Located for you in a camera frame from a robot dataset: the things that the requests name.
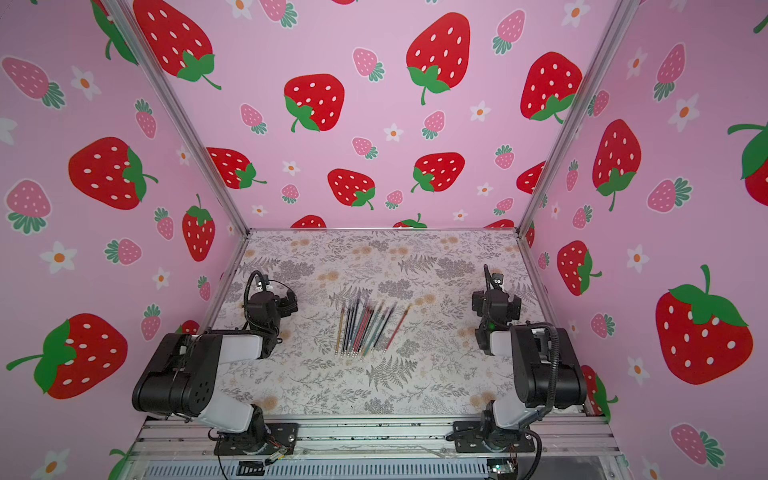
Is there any aluminium corner post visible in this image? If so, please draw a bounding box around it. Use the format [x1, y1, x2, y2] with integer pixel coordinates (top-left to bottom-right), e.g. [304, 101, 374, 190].
[517, 0, 640, 238]
[105, 0, 250, 237]

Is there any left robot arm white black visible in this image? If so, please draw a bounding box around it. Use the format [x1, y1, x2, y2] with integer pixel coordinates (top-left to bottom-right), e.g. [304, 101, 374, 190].
[132, 270, 298, 447]

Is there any right aluminium corner post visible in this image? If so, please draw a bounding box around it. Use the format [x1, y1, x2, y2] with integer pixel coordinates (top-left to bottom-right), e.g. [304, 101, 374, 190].
[517, 0, 640, 238]

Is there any yellow pencil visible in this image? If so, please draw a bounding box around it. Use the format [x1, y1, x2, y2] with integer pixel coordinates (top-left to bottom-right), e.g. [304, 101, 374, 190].
[335, 304, 346, 355]

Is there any red pencil far right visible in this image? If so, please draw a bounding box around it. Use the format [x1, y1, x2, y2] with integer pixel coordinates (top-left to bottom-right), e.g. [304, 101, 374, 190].
[385, 304, 412, 351]

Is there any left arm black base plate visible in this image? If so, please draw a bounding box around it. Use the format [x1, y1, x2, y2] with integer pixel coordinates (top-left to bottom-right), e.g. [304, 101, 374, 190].
[214, 423, 299, 457]

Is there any aluminium frame rail base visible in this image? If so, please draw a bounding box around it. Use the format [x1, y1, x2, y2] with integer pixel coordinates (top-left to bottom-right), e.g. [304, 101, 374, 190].
[114, 414, 633, 479]

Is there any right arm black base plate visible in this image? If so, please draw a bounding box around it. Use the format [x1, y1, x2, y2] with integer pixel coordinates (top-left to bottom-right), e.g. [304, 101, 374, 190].
[445, 420, 537, 453]

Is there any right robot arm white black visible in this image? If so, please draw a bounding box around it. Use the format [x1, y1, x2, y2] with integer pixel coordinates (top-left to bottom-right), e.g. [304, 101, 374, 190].
[471, 265, 588, 437]

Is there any left aluminium corner post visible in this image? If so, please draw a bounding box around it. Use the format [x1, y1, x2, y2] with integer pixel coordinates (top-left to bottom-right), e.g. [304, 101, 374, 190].
[105, 0, 250, 237]

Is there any teal green pencil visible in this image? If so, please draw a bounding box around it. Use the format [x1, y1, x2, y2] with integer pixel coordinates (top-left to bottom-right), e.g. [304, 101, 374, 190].
[361, 301, 385, 356]

